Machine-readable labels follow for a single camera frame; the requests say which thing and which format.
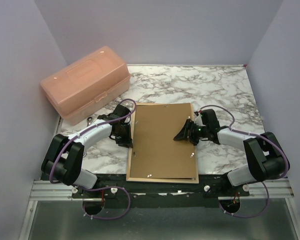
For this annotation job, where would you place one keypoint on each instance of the silver ratchet wrench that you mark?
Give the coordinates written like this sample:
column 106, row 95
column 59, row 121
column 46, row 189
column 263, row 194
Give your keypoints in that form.
column 89, row 120

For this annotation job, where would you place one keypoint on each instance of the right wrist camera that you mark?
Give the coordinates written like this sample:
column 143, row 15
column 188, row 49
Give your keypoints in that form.
column 198, row 119

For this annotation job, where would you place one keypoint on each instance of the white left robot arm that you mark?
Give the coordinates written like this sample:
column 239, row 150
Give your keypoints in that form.
column 64, row 157

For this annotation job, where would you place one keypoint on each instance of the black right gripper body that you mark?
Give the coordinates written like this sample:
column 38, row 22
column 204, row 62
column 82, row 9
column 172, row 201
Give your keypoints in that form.
column 198, row 132

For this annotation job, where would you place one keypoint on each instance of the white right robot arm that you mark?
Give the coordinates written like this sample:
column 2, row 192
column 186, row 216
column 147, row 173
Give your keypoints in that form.
column 265, row 158

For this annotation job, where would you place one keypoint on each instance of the brown cardboard backing board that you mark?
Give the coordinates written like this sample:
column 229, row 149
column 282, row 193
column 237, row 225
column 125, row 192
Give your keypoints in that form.
column 162, row 142

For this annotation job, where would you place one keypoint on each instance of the aluminium mounting rail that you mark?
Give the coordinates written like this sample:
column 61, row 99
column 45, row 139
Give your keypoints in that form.
column 45, row 191

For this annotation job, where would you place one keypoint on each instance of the translucent orange plastic box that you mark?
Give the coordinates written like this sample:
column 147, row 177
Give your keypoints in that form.
column 87, row 85

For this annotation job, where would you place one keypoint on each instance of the blue wooden picture frame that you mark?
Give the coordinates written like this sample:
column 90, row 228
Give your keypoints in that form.
column 162, row 180

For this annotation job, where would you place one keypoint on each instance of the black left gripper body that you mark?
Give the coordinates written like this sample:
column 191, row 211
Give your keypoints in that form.
column 124, row 137

